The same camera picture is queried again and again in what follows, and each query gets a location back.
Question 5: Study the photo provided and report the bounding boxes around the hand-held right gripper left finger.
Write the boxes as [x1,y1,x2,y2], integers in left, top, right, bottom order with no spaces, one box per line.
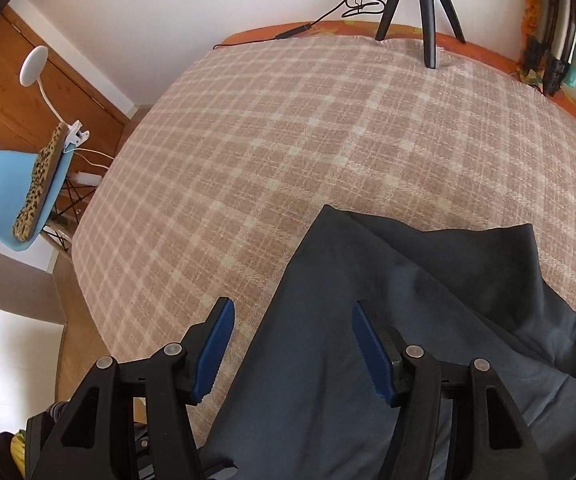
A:
[25,297,236,480]

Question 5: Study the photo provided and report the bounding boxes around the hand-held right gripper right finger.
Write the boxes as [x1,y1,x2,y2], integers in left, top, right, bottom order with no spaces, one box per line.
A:
[352,300,551,480]

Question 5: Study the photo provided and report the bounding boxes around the dark grey pants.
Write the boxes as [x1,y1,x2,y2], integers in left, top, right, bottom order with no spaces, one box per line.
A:
[200,204,576,480]

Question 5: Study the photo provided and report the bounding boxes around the person's grey striped clothing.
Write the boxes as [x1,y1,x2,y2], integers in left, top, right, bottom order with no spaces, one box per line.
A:
[45,401,74,426]

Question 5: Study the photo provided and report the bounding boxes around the beige checked blanket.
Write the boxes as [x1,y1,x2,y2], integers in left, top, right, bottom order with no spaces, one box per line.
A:
[70,35,576,453]

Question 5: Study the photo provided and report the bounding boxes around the yellow object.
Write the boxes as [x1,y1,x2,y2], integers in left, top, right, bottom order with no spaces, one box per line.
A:
[10,432,29,471]

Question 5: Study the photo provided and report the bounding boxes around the leopard print cushion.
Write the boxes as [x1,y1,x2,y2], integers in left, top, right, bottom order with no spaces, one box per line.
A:
[12,122,69,241]

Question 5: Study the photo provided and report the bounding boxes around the wooden door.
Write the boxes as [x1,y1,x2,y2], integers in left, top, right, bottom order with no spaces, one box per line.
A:
[0,12,136,171]

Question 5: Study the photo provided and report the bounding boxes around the small black tripod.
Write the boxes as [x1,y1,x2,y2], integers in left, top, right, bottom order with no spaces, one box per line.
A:
[375,0,467,69]

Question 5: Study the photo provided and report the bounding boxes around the folded metal tripod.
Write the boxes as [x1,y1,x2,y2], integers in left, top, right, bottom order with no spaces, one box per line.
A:
[522,0,576,98]

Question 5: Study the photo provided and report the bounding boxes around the white clip lamp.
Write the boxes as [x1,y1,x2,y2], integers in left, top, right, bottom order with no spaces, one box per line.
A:
[19,45,91,148]

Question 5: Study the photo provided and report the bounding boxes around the orange patterned cloth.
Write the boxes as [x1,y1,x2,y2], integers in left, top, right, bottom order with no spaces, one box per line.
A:
[515,0,548,86]

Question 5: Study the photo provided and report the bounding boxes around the white lamp cable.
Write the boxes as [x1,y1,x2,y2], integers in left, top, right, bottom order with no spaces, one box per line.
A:
[70,147,116,171]

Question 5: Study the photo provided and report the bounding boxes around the black ring light cable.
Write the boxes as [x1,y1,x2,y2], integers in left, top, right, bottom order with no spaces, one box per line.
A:
[213,0,387,50]

